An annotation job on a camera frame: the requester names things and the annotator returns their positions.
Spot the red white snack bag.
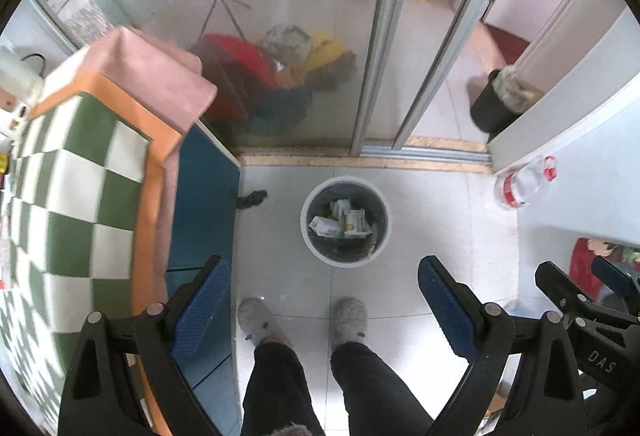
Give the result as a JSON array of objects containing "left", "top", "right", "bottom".
[{"left": 343, "top": 208, "right": 372, "bottom": 239}]

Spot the pink white electric kettle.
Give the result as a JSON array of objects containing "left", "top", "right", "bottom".
[{"left": 0, "top": 46, "right": 44, "bottom": 139}]

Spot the pink cloth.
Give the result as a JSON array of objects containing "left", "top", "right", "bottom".
[{"left": 76, "top": 26, "right": 217, "bottom": 143}]

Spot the left grey slipper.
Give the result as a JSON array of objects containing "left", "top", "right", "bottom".
[{"left": 236, "top": 298, "right": 292, "bottom": 347}]

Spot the grey slipper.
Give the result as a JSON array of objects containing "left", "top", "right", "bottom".
[
  {"left": 331, "top": 298, "right": 368, "bottom": 350},
  {"left": 236, "top": 298, "right": 292, "bottom": 347}
]

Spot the sliding glass door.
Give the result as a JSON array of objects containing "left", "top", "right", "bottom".
[{"left": 25, "top": 0, "right": 488, "bottom": 151}]

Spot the clear plastic water bottle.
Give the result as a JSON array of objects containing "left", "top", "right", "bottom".
[{"left": 495, "top": 155, "right": 558, "bottom": 209}]

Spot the white round trash bin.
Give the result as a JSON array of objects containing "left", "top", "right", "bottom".
[{"left": 299, "top": 176, "right": 392, "bottom": 269}]

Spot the black trash bin outside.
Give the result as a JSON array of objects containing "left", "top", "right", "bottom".
[{"left": 470, "top": 65, "right": 544, "bottom": 138}]

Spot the red bag on floor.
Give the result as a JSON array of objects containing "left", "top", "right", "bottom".
[{"left": 570, "top": 237, "right": 615, "bottom": 300}]

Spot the dark rag on floor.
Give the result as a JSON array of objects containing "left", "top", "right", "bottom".
[{"left": 235, "top": 190, "right": 268, "bottom": 211}]

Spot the blue cabinet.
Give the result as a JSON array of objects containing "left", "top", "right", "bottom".
[{"left": 164, "top": 123, "right": 242, "bottom": 436}]

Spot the green white checkered tablecloth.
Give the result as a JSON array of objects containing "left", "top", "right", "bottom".
[{"left": 1, "top": 73, "right": 181, "bottom": 434}]

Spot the right grey slipper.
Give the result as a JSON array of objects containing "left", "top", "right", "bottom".
[{"left": 331, "top": 298, "right": 368, "bottom": 350}]

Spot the small white green box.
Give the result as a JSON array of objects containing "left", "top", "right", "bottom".
[{"left": 308, "top": 216, "right": 343, "bottom": 239}]

